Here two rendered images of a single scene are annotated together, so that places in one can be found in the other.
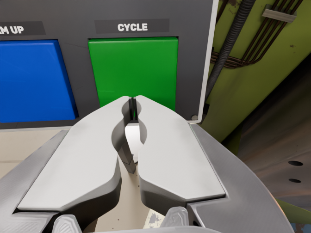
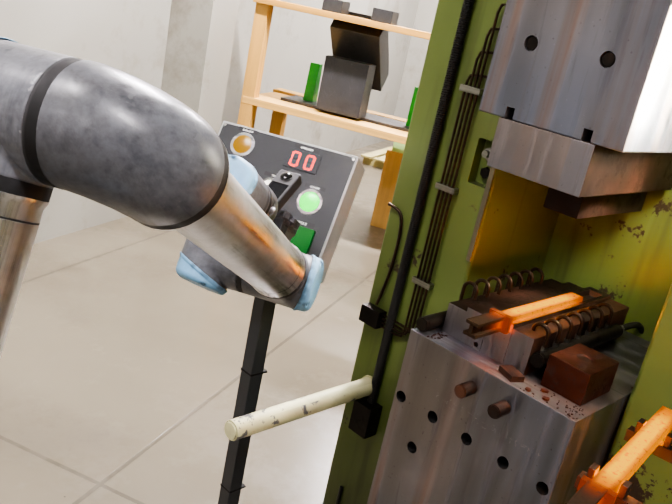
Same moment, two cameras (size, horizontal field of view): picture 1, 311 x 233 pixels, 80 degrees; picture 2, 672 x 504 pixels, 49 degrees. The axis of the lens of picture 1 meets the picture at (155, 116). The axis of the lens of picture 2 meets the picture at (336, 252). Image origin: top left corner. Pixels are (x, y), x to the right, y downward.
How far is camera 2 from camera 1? 1.46 m
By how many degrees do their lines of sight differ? 47
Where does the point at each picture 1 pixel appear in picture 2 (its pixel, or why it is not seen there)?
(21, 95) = not seen: hidden behind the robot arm
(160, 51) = (307, 232)
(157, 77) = (302, 241)
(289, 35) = (435, 305)
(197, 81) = (318, 251)
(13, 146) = (47, 435)
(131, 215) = not seen: outside the picture
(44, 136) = (104, 446)
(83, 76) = not seen: hidden behind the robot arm
